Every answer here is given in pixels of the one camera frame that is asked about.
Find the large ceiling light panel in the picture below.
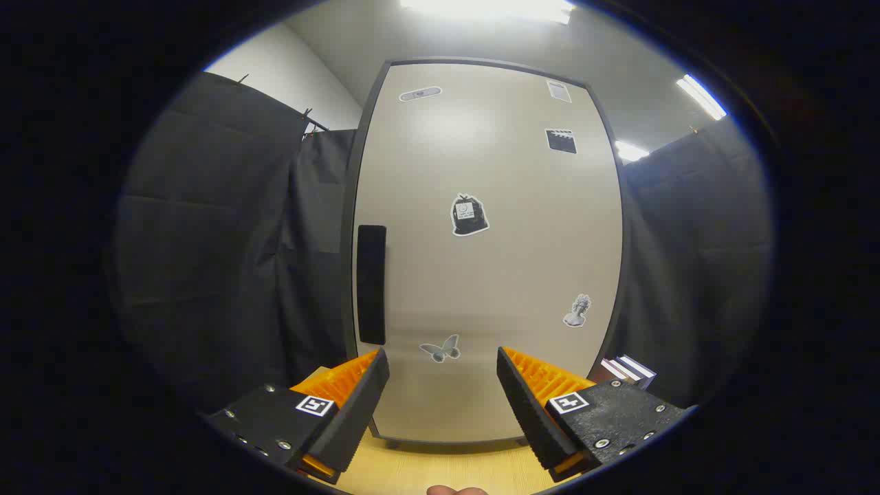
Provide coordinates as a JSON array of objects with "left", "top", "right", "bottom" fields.
[{"left": 401, "top": 0, "right": 577, "bottom": 25}]

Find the long ceiling light strip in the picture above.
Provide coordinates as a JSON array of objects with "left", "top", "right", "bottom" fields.
[{"left": 676, "top": 74, "right": 727, "bottom": 122}]

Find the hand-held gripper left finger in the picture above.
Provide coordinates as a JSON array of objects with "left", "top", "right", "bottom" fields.
[{"left": 205, "top": 347, "right": 391, "bottom": 485}]

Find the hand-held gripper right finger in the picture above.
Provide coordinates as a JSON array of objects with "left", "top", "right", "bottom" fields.
[{"left": 496, "top": 346, "right": 695, "bottom": 483}]

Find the black backdrop cloth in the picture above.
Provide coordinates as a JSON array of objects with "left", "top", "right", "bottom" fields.
[{"left": 113, "top": 69, "right": 776, "bottom": 413}]

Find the black door handle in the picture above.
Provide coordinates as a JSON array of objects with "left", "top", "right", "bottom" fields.
[{"left": 356, "top": 224, "right": 387, "bottom": 346}]

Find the dark grey cabinet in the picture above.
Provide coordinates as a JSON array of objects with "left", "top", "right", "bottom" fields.
[{"left": 340, "top": 56, "right": 630, "bottom": 448}]

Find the beige cabinet door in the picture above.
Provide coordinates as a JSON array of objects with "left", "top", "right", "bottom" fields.
[{"left": 352, "top": 63, "right": 623, "bottom": 442}]

